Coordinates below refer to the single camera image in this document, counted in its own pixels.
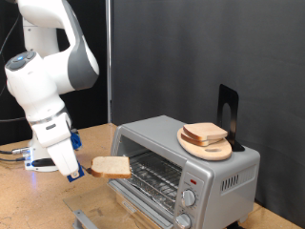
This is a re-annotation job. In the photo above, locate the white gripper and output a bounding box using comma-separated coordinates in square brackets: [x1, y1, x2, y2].
[46, 138, 81, 179]

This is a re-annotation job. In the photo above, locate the metal spatula with blue block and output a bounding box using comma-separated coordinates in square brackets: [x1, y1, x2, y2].
[30, 157, 94, 183]

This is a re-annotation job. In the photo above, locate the white bread slice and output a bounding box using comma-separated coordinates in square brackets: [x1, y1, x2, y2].
[91, 156, 132, 179]

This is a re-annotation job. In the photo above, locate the glass oven door with handle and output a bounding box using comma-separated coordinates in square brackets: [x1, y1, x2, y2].
[62, 182, 167, 229]

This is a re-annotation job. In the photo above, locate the silver knob at oven bottom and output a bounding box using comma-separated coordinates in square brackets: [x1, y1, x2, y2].
[173, 213, 193, 229]

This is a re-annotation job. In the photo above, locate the silver toaster oven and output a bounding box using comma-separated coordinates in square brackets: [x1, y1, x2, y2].
[108, 114, 261, 229]

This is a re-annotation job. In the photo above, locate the black fabric backdrop curtain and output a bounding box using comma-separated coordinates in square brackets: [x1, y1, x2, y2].
[0, 0, 110, 146]

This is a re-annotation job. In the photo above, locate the silver knob below red light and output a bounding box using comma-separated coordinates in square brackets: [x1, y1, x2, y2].
[180, 189, 196, 208]

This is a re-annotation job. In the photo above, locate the vertical metal pole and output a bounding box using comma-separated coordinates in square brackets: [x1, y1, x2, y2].
[105, 0, 114, 124]

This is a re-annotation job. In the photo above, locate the bread slice with brown crust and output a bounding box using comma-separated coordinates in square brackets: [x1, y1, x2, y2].
[179, 131, 225, 148]
[182, 122, 229, 142]

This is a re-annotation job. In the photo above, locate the oval wooden cutting board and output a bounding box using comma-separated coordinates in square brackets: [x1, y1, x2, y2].
[176, 127, 234, 161]

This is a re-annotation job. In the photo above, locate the black metal bookend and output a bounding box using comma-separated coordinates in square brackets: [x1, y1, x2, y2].
[216, 83, 246, 153]

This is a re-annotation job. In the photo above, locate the grey fabric backdrop curtain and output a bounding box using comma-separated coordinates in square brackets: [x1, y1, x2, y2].
[112, 0, 305, 229]

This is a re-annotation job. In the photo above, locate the silver wrist camera blue mount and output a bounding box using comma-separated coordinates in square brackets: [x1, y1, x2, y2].
[70, 128, 83, 151]

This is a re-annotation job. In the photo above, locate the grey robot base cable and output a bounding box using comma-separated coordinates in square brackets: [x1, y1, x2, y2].
[0, 147, 31, 156]
[0, 156, 27, 163]

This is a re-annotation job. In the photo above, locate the metal wire oven rack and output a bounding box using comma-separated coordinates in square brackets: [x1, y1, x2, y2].
[125, 150, 183, 215]

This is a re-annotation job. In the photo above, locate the black camera cable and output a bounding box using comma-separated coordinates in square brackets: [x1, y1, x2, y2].
[0, 13, 27, 124]

